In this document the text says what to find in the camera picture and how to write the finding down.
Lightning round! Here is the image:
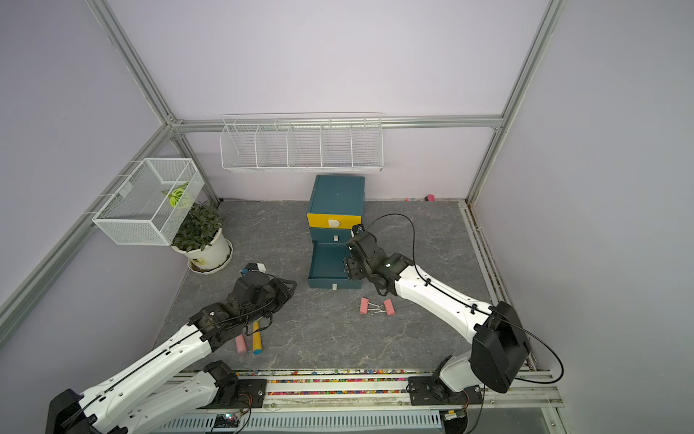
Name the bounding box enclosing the white wire wall shelf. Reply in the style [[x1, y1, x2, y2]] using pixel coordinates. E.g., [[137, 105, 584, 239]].
[[220, 112, 384, 173]]

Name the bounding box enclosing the white mesh basket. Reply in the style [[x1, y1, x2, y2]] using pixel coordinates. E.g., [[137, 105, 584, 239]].
[[92, 157, 204, 246]]

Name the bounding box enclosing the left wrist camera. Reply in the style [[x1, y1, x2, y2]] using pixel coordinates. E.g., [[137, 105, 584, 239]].
[[241, 262, 267, 276]]

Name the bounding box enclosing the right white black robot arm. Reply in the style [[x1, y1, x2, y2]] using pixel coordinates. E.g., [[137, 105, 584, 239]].
[[344, 224, 531, 398]]

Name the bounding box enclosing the green toy shovel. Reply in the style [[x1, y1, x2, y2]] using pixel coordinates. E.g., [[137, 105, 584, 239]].
[[251, 321, 263, 356]]

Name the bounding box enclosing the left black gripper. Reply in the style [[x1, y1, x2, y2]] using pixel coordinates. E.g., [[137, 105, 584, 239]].
[[243, 277, 297, 326]]

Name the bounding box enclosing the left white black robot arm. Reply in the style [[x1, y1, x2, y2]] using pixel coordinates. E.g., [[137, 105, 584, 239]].
[[45, 271, 297, 433]]

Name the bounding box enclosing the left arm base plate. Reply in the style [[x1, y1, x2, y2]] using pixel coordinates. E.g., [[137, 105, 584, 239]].
[[213, 378, 267, 409]]

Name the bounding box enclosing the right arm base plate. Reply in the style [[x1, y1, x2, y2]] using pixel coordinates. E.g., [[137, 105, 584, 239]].
[[406, 376, 483, 407]]

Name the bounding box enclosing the pink binder clip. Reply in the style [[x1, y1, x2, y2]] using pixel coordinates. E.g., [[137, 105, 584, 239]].
[[383, 299, 396, 316], [359, 298, 370, 315]]

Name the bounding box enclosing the teal drawer cabinet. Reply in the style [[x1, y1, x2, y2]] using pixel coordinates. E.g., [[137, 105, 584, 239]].
[[305, 174, 367, 245]]

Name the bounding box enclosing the pink chalk stick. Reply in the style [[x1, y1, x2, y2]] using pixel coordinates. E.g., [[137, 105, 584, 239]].
[[235, 335, 248, 356]]

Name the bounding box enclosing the potted green plant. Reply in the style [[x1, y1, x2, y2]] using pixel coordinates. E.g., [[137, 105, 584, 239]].
[[171, 203, 233, 274]]

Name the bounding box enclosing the teal drawer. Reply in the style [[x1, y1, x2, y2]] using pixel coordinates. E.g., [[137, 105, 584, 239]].
[[310, 228, 354, 244], [307, 242, 361, 290]]

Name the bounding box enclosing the teal bottom drawer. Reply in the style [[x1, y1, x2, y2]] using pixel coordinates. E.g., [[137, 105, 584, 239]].
[[307, 242, 361, 290]]

